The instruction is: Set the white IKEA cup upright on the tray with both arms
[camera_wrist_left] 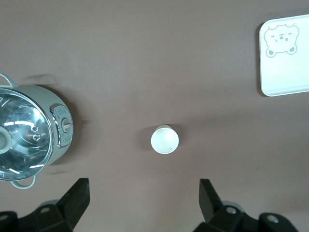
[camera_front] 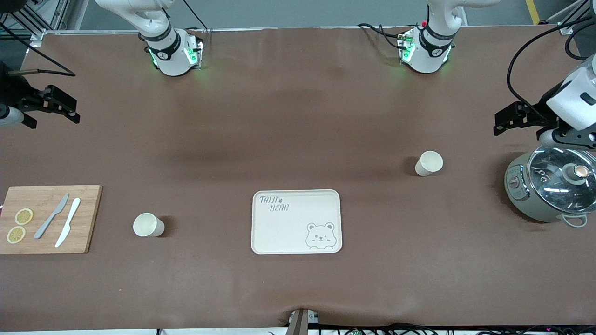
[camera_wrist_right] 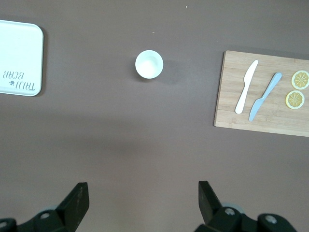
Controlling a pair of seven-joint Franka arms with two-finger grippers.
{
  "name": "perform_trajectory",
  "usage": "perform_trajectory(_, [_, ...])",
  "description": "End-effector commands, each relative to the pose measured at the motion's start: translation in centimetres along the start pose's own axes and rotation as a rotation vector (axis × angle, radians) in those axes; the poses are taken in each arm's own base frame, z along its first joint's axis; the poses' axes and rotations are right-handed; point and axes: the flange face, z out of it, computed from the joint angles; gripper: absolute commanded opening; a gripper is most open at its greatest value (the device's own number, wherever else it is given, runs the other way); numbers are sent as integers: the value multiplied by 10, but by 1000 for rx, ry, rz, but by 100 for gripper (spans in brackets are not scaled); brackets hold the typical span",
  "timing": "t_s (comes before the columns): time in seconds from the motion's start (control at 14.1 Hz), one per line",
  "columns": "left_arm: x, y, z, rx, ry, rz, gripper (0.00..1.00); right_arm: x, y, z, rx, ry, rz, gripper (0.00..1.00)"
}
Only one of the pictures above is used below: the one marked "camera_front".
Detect gray camera mount post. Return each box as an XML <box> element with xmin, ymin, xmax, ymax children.
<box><xmin>286</xmin><ymin>308</ymin><xmax>322</xmax><ymax>335</ymax></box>

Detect black cable with brass plug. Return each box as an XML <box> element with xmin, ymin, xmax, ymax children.
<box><xmin>7</xmin><ymin>69</ymin><xmax>76</xmax><ymax>77</ymax></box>

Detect aluminium frame profile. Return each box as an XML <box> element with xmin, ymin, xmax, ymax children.
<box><xmin>545</xmin><ymin>0</ymin><xmax>596</xmax><ymax>36</ymax></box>
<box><xmin>0</xmin><ymin>0</ymin><xmax>73</xmax><ymax>47</ymax></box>

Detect black left arm base cables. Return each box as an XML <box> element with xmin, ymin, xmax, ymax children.
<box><xmin>357</xmin><ymin>22</ymin><xmax>406</xmax><ymax>49</ymax></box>

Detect white plastic knife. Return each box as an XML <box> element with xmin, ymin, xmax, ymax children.
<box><xmin>55</xmin><ymin>198</ymin><xmax>81</xmax><ymax>248</ymax></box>

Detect black right arm base cable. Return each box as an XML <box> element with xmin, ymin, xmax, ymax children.
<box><xmin>181</xmin><ymin>0</ymin><xmax>209</xmax><ymax>32</ymax></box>

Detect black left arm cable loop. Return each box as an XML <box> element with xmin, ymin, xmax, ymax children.
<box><xmin>507</xmin><ymin>0</ymin><xmax>596</xmax><ymax>119</ymax></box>

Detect gray green electric cooker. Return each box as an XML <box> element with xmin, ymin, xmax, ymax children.
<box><xmin>504</xmin><ymin>146</ymin><xmax>596</xmax><ymax>228</ymax></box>

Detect wooden cutting board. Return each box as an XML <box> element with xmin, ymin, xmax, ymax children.
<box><xmin>0</xmin><ymin>185</ymin><xmax>103</xmax><ymax>255</ymax></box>

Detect glass cooker lid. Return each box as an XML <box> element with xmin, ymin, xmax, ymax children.
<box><xmin>528</xmin><ymin>146</ymin><xmax>596</xmax><ymax>215</ymax></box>

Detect white plastic cup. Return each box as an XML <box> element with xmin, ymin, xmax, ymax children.
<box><xmin>133</xmin><ymin>213</ymin><xmax>165</xmax><ymax>238</ymax></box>
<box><xmin>415</xmin><ymin>151</ymin><xmax>444</xmax><ymax>177</ymax></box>

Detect white bear print tray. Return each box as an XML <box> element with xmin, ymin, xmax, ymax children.
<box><xmin>251</xmin><ymin>189</ymin><xmax>343</xmax><ymax>255</ymax></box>

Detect gray plastic knife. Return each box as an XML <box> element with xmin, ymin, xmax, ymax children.
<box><xmin>34</xmin><ymin>193</ymin><xmax>69</xmax><ymax>240</ymax></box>

